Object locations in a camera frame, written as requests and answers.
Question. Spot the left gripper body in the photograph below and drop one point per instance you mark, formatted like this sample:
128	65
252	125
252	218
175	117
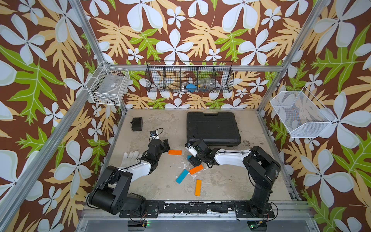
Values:
162	148

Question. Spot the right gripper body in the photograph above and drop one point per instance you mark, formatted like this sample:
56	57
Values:
196	160

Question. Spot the orange block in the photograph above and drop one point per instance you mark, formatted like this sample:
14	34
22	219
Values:
175	152
196	169
198	188

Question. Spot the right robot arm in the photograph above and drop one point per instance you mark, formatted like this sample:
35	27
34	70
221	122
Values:
262	169

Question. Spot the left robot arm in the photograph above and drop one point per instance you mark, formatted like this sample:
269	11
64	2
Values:
111	191

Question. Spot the white cloth glove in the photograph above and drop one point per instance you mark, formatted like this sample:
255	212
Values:
130	159

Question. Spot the black plastic tool case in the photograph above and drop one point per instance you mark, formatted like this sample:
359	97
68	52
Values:
215	129

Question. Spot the small black box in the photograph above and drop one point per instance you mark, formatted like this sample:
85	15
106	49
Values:
137	124

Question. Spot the orange block bottom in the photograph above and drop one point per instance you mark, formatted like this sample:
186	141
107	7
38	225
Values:
198	188

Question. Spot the blue object in basket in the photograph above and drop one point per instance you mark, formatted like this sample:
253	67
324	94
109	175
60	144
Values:
191	88

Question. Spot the white mesh basket right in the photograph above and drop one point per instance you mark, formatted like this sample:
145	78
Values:
302	113

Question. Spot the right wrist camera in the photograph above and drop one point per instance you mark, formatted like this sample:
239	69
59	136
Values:
191	149

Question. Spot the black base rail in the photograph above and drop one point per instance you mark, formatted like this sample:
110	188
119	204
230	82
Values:
241	209

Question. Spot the black wire basket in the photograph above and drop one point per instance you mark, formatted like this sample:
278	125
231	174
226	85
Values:
174	76

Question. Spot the white wire basket left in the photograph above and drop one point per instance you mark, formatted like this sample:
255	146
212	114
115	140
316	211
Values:
108	84

